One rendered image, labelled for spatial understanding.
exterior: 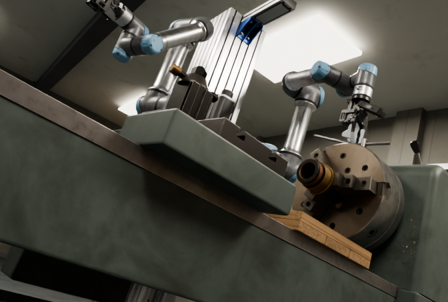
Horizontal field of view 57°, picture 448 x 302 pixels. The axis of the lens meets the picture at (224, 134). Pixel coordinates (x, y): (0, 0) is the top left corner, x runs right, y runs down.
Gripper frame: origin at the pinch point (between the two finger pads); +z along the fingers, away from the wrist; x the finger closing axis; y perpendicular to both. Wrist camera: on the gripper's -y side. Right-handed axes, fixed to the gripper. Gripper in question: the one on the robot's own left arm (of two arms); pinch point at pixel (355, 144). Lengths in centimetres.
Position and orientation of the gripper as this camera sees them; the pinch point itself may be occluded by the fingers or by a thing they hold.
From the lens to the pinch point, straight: 163.3
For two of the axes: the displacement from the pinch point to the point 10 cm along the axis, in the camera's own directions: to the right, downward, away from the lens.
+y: -6.6, 0.5, 7.5
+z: -3.1, 8.9, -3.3
